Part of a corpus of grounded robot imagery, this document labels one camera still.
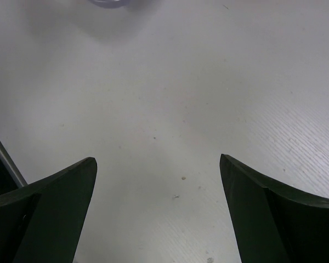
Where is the purple square plate right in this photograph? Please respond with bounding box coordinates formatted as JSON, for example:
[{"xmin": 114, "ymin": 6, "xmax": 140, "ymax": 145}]
[{"xmin": 89, "ymin": 0, "xmax": 131, "ymax": 9}]

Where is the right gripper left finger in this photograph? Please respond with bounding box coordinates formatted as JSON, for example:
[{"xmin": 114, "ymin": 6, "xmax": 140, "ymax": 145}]
[{"xmin": 0, "ymin": 157, "xmax": 97, "ymax": 262}]

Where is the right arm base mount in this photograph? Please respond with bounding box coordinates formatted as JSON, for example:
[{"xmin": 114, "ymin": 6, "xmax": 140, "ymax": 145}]
[{"xmin": 0, "ymin": 141, "xmax": 27, "ymax": 195}]

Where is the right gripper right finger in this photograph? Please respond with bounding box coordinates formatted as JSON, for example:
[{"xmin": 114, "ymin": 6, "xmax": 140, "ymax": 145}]
[{"xmin": 219, "ymin": 155, "xmax": 329, "ymax": 262}]

